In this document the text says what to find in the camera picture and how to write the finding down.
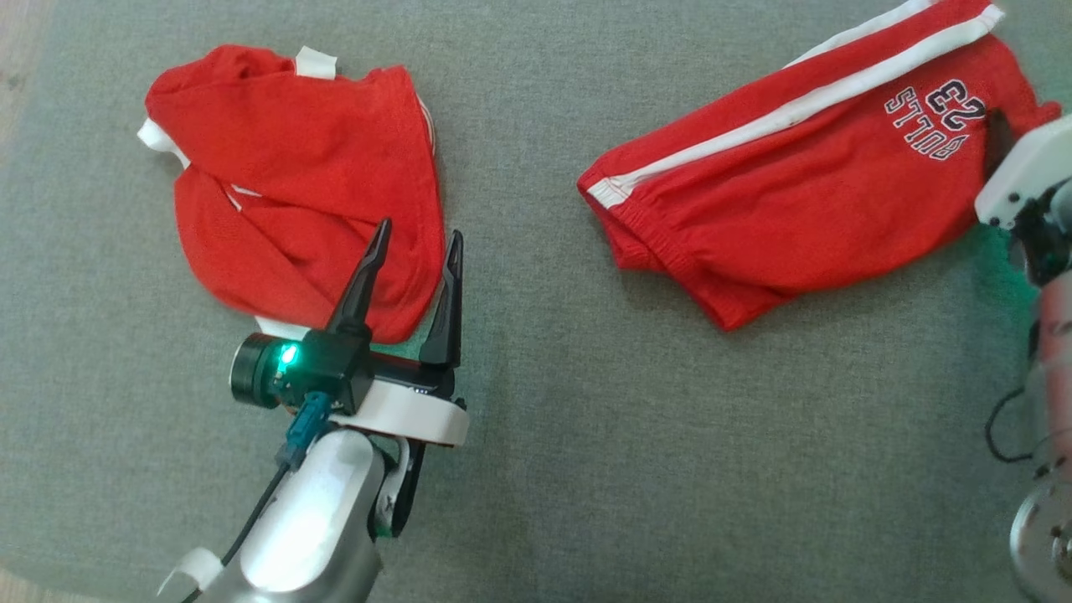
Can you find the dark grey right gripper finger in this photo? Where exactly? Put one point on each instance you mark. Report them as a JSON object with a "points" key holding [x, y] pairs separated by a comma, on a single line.
{"points": [[998, 138]]}

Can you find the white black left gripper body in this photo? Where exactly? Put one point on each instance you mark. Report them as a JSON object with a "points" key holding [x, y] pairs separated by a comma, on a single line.
{"points": [[410, 414]]}

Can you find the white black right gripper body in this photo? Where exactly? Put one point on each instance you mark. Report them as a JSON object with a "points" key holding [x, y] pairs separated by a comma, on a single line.
{"points": [[1030, 172]]}

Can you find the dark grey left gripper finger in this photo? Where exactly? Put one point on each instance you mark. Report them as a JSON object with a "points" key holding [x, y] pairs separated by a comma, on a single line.
{"points": [[362, 280], [445, 318]]}

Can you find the red basketball jersey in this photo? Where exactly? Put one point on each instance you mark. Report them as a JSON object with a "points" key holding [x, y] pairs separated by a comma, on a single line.
{"points": [[310, 167]]}

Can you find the red white-striped shorts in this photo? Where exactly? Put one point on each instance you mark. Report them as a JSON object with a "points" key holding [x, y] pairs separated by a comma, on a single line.
{"points": [[779, 201]]}

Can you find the yellow and grey sofa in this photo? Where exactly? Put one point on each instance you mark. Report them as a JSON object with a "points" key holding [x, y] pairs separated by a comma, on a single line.
{"points": [[536, 469]]}

